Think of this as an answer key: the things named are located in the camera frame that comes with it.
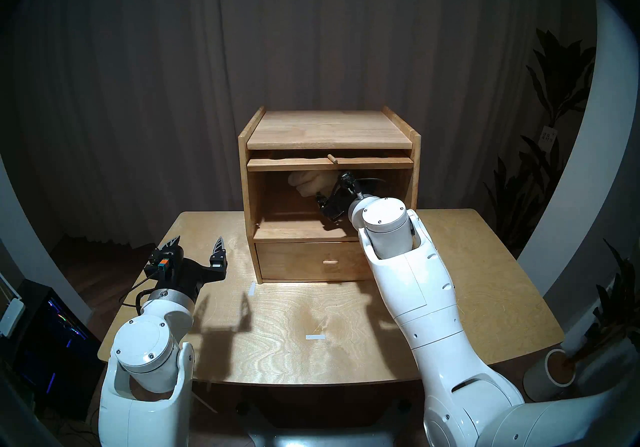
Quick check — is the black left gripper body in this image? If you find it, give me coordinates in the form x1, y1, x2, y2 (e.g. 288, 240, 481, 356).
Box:
145, 247, 228, 303

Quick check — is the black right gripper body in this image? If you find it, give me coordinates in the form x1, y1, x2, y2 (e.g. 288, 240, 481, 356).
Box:
316, 173, 361, 222

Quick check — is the cream towel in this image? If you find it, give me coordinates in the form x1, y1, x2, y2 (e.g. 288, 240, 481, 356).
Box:
287, 170, 343, 198

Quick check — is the wooden sliding door with knob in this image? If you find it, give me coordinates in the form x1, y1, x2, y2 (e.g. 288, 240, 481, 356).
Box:
247, 153, 415, 172

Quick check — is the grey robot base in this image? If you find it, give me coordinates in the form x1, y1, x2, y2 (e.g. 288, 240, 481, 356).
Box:
235, 401, 426, 447

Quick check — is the wooden cabinet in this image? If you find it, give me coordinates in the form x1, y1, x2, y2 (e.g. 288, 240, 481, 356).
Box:
238, 105, 422, 284

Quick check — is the black computer tower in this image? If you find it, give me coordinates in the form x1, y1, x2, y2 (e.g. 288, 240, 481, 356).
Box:
12, 278, 103, 422

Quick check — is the grey curtain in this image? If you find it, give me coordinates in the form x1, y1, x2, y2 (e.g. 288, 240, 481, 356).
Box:
0, 0, 596, 252

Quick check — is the tall dark leafy plant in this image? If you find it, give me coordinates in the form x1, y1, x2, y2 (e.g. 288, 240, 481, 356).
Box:
482, 26, 598, 257

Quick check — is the white plant pot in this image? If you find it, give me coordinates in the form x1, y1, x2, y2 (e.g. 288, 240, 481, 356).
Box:
522, 348, 577, 402

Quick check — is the small dark potted plant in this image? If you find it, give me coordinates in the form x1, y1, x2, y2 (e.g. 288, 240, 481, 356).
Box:
565, 238, 640, 372

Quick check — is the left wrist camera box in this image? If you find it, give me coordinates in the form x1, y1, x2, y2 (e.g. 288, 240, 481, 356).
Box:
145, 251, 173, 274

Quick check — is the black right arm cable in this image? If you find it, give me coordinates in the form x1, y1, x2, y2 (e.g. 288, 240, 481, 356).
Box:
350, 177, 387, 197

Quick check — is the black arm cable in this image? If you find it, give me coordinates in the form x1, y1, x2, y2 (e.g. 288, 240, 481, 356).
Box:
350, 177, 387, 197
119, 271, 161, 310

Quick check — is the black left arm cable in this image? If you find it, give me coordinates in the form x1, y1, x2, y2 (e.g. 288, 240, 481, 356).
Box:
119, 271, 161, 310

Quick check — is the wooden drawer with handle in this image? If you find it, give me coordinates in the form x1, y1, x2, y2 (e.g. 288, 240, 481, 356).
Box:
255, 240, 376, 282

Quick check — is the white wall device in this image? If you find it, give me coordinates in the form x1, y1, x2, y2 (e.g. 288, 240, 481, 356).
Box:
0, 296, 26, 338

